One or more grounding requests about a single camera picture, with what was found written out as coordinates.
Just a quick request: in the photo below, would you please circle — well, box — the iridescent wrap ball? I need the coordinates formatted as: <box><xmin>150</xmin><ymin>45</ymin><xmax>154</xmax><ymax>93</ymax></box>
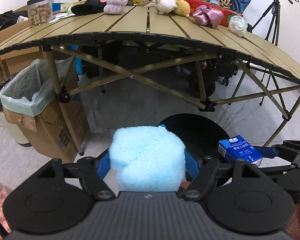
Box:
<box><xmin>228</xmin><ymin>15</ymin><xmax>248</xmax><ymax>37</ymax></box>

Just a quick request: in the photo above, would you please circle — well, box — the yellow small carton box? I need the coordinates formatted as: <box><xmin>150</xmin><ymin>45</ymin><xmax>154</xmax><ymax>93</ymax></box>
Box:
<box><xmin>60</xmin><ymin>1</ymin><xmax>85</xmax><ymax>14</ymax></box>

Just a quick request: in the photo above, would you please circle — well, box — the clear jar with black lid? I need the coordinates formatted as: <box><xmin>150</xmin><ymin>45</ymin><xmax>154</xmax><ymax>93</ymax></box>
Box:
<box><xmin>27</xmin><ymin>0</ymin><xmax>53</xmax><ymax>27</ymax></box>

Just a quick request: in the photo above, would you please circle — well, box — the white plush toy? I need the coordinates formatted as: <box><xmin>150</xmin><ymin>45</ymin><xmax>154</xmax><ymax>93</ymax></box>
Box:
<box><xmin>153</xmin><ymin>0</ymin><xmax>177</xmax><ymax>15</ymax></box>

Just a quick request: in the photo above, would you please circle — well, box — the light blue plush toy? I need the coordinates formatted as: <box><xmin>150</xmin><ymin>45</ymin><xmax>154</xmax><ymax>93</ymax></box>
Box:
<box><xmin>109</xmin><ymin>126</ymin><xmax>186</xmax><ymax>192</ymax></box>

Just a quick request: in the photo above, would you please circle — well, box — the red fruit cardboard box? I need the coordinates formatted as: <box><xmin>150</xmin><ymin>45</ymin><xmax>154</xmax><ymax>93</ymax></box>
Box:
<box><xmin>184</xmin><ymin>0</ymin><xmax>243</xmax><ymax>28</ymax></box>

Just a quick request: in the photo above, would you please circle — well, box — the yellow plush toy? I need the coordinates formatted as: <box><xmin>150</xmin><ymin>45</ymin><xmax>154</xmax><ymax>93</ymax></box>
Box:
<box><xmin>173</xmin><ymin>0</ymin><xmax>191</xmax><ymax>18</ymax></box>

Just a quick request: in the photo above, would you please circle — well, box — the black camera tripod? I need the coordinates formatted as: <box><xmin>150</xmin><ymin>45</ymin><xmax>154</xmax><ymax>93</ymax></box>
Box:
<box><xmin>251</xmin><ymin>0</ymin><xmax>285</xmax><ymax>46</ymax></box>

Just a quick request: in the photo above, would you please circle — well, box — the cardboard bin with green liner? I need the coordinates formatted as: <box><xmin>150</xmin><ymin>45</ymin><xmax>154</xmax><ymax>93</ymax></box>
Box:
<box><xmin>0</xmin><ymin>59</ymin><xmax>77</xmax><ymax>163</ymax></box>

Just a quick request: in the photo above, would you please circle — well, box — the blue and white milk carton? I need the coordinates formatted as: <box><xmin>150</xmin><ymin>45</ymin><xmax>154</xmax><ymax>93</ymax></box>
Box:
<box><xmin>217</xmin><ymin>135</ymin><xmax>263</xmax><ymax>166</ymax></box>

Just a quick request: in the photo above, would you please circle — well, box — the folding slatted camping table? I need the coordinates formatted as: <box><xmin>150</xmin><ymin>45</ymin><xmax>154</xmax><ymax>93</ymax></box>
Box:
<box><xmin>0</xmin><ymin>7</ymin><xmax>300</xmax><ymax>145</ymax></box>

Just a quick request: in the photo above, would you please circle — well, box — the cardboard box with black clothes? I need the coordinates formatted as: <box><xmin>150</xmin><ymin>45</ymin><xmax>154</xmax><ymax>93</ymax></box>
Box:
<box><xmin>0</xmin><ymin>20</ymin><xmax>43</xmax><ymax>79</ymax></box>

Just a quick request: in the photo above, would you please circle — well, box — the lilac fuzzy slipper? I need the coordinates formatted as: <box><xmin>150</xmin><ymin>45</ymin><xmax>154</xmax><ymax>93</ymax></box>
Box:
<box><xmin>103</xmin><ymin>0</ymin><xmax>128</xmax><ymax>15</ymax></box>

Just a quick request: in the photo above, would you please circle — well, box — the pink satin cloth bundle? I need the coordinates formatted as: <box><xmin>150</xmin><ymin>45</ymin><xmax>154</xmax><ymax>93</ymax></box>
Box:
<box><xmin>192</xmin><ymin>5</ymin><xmax>224</xmax><ymax>28</ymax></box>

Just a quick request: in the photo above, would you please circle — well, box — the black round trash bin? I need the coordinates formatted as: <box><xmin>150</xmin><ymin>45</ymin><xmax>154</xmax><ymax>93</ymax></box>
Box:
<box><xmin>156</xmin><ymin>113</ymin><xmax>231</xmax><ymax>188</ymax></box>

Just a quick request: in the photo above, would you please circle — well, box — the black glove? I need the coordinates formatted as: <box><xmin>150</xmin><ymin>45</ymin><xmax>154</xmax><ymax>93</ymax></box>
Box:
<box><xmin>71</xmin><ymin>0</ymin><xmax>106</xmax><ymax>16</ymax></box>

